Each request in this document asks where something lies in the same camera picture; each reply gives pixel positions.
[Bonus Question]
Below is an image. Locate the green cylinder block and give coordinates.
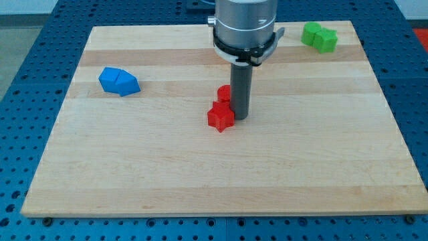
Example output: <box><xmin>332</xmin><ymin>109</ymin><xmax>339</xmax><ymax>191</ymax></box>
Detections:
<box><xmin>301</xmin><ymin>21</ymin><xmax>322</xmax><ymax>46</ymax></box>

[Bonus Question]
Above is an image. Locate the blue cube block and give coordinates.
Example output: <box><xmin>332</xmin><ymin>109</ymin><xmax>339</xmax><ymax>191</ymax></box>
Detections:
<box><xmin>98</xmin><ymin>67</ymin><xmax>121</xmax><ymax>94</ymax></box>

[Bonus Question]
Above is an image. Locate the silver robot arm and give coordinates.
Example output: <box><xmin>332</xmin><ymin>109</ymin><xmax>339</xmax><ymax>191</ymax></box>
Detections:
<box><xmin>208</xmin><ymin>0</ymin><xmax>278</xmax><ymax>49</ymax></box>

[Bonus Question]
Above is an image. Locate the red star block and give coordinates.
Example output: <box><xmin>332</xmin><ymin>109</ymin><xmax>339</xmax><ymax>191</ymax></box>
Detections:
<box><xmin>207</xmin><ymin>101</ymin><xmax>235</xmax><ymax>133</ymax></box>

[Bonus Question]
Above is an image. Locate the red cylinder block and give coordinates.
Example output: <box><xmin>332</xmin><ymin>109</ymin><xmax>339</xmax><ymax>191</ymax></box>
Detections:
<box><xmin>217</xmin><ymin>85</ymin><xmax>231</xmax><ymax>102</ymax></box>

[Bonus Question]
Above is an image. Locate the green star block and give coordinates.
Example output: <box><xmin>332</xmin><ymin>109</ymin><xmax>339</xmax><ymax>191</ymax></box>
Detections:
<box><xmin>312</xmin><ymin>27</ymin><xmax>338</xmax><ymax>54</ymax></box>

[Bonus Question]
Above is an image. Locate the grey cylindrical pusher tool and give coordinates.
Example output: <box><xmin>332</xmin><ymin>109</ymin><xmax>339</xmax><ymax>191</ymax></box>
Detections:
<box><xmin>230</xmin><ymin>64</ymin><xmax>253</xmax><ymax>121</ymax></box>

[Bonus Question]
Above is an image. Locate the wooden board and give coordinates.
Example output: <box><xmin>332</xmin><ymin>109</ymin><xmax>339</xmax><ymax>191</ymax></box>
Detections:
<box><xmin>21</xmin><ymin>21</ymin><xmax>427</xmax><ymax>218</ymax></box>

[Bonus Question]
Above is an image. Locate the black white tool clamp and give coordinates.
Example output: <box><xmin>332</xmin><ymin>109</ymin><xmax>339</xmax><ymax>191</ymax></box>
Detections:
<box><xmin>213</xmin><ymin>27</ymin><xmax>285</xmax><ymax>67</ymax></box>

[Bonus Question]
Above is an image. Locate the blue pentagon block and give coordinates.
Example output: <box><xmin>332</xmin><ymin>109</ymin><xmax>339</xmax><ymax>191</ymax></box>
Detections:
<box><xmin>115</xmin><ymin>70</ymin><xmax>140</xmax><ymax>96</ymax></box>

